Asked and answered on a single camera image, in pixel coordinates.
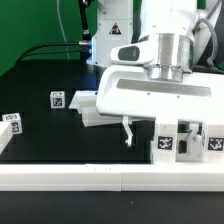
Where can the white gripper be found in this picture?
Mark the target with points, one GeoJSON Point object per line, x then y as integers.
{"type": "Point", "coordinates": [127, 91]}

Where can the white chair seat plate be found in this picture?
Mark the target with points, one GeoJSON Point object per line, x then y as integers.
{"type": "Point", "coordinates": [182, 148]}

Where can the white chair back pieces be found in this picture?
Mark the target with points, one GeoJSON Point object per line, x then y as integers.
{"type": "Point", "coordinates": [85, 103]}

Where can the small white tagged cube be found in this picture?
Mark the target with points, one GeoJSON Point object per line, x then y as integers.
{"type": "Point", "coordinates": [15, 120]}
{"type": "Point", "coordinates": [57, 99]}

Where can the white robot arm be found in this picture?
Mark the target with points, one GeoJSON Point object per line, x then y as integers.
{"type": "Point", "coordinates": [173, 27]}

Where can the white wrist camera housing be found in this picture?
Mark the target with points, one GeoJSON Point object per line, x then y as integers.
{"type": "Point", "coordinates": [134, 54]}

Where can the white U-shaped fence wall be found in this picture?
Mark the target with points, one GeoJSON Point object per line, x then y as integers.
{"type": "Point", "coordinates": [69, 157]}

